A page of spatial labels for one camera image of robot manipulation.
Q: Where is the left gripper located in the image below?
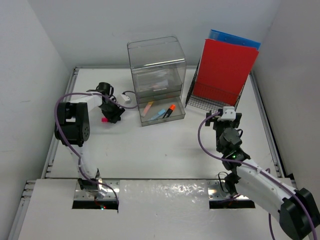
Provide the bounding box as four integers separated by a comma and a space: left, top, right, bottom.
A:
98, 98, 125, 123

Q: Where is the pink black highlighter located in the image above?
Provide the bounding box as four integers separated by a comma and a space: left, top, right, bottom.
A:
101, 117, 109, 123

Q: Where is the orange cap clear marker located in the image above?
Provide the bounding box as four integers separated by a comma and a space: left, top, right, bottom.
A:
141, 101, 154, 118

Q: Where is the blue cap clear marker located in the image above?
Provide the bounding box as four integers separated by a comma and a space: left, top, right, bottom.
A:
149, 109, 166, 121

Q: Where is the orange black highlighter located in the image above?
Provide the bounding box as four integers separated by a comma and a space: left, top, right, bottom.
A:
162, 104, 176, 119

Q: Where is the clear plastic drawer organizer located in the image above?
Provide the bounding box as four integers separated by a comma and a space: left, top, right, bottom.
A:
127, 35, 187, 127

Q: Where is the red folder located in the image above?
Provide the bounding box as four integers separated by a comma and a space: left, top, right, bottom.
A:
197, 39, 259, 94

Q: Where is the blue folder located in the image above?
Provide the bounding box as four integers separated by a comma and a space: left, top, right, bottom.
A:
208, 29, 261, 50

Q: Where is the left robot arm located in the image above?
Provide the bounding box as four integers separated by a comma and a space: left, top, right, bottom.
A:
54, 82, 125, 199

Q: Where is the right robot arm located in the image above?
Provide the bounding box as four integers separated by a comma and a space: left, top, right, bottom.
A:
201, 106, 320, 240

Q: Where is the white front cover panel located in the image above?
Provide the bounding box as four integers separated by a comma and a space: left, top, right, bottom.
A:
19, 179, 287, 240

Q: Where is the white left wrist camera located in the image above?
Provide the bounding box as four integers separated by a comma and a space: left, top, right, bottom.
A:
116, 93, 132, 105

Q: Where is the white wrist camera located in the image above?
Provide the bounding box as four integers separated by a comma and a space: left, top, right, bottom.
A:
116, 93, 132, 105
217, 106, 236, 122

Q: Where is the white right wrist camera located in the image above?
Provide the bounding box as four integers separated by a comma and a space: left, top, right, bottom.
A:
217, 106, 236, 122

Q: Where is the black wire mesh rack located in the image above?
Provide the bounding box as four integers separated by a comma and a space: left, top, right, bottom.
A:
184, 61, 245, 112

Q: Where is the aluminium table frame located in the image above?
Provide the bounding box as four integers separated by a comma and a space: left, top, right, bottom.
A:
7, 65, 305, 240

